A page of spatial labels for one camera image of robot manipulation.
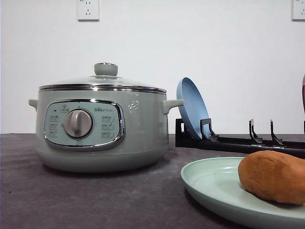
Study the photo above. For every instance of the glass pot lid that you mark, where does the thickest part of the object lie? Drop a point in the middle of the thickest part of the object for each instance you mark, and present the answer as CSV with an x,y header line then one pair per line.
x,y
104,80

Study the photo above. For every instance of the green plate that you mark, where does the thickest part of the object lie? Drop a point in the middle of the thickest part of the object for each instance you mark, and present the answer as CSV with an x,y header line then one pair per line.
x,y
215,182

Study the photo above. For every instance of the brown potato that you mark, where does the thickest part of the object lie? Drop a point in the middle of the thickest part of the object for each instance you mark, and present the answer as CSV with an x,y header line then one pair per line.
x,y
274,176

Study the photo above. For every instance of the blue plate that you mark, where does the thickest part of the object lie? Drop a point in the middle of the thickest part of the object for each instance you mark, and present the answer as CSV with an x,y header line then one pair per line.
x,y
194,107

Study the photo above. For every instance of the green electric steamer pot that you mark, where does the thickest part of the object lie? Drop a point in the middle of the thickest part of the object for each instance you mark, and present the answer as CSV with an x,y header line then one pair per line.
x,y
102,127

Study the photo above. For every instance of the black dish rack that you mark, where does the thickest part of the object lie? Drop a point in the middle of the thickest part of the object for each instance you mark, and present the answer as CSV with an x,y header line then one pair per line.
x,y
209,140

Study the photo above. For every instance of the dark reddish object at edge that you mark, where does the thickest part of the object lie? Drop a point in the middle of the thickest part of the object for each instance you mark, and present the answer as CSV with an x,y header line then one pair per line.
x,y
303,90

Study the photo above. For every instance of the white wall socket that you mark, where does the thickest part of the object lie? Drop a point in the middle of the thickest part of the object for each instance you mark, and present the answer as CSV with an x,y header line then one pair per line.
x,y
88,10
297,11

